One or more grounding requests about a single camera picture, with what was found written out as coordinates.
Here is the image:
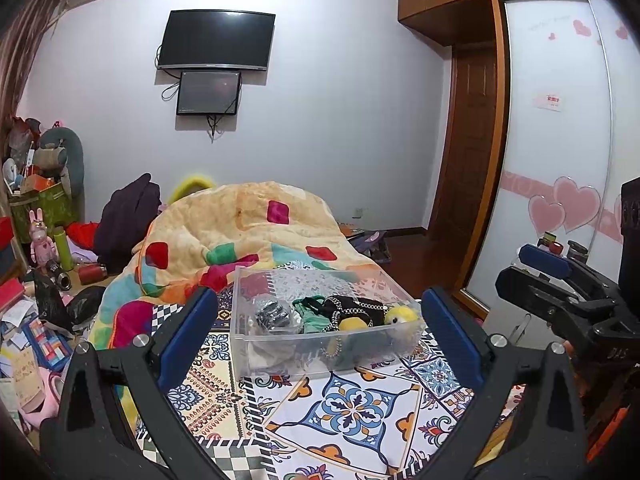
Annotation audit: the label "yellow fluffy ball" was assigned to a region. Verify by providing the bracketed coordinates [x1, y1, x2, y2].
[384, 306, 421, 327]

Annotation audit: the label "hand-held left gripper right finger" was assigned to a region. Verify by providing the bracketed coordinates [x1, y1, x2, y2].
[417, 286, 587, 480]

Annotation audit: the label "dark purple clothing pile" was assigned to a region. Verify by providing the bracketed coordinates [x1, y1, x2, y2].
[95, 173, 164, 274]

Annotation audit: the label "grey plush toy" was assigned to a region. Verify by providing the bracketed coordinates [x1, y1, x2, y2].
[37, 125, 85, 197]

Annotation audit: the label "brown wooden door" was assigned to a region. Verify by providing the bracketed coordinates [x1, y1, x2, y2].
[429, 42, 502, 242]

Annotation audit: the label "patterned tile-print bed sheet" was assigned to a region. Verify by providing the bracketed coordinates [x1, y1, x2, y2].
[135, 260, 526, 480]

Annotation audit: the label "small black wall monitor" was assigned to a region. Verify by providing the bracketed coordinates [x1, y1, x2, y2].
[176, 70, 242, 117]

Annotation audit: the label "colourful patchwork pouch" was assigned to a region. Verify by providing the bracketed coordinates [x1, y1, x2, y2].
[22, 317, 77, 359]

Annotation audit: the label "black plastic bag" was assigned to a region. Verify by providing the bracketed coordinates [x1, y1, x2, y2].
[32, 270, 107, 332]

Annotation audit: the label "white sliding wardrobe door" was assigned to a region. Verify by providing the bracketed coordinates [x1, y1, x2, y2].
[460, 0, 640, 313]

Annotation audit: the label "red book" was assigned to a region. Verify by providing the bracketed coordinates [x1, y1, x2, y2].
[0, 280, 27, 314]

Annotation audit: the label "orange box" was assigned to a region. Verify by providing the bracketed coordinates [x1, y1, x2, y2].
[20, 174, 55, 194]

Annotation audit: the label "green printed box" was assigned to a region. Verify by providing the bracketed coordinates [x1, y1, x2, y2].
[9, 182, 69, 244]

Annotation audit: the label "black camcorder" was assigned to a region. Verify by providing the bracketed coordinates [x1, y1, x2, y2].
[45, 259, 74, 291]

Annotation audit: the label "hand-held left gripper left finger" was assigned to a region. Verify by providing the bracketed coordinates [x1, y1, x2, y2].
[39, 286, 228, 480]

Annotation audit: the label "red flask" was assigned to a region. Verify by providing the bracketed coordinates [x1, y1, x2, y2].
[77, 263, 107, 284]

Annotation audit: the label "clear plastic storage box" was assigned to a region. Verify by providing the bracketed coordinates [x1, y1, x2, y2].
[230, 266, 426, 378]

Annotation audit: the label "striped brown curtain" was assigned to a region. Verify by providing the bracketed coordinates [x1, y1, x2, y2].
[0, 0, 71, 128]

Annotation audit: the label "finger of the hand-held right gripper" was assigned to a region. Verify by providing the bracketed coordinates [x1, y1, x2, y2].
[517, 244, 622, 302]
[495, 265, 609, 334]

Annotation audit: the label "orange patchwork fleece blanket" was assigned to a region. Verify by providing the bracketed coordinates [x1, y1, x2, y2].
[97, 181, 386, 352]

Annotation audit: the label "beige fluffy soft item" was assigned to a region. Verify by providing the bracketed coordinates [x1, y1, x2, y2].
[242, 337, 301, 376]

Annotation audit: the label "black grey sock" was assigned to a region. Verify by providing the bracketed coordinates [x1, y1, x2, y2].
[255, 299, 304, 335]

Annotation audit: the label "red cloth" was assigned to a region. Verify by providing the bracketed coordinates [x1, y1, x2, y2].
[65, 221, 102, 252]

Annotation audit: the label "black wall television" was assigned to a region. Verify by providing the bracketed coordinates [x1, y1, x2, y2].
[156, 9, 276, 71]

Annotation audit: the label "pink rabbit figure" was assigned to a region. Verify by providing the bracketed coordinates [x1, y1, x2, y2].
[28, 208, 57, 267]

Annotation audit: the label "green knitted pouch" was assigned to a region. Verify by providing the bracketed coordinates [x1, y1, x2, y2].
[292, 296, 342, 335]

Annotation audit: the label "green bottle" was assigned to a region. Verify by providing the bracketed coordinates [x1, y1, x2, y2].
[53, 226, 74, 274]

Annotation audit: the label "black patterned socks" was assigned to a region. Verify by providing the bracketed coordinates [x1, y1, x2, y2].
[320, 296, 384, 357]

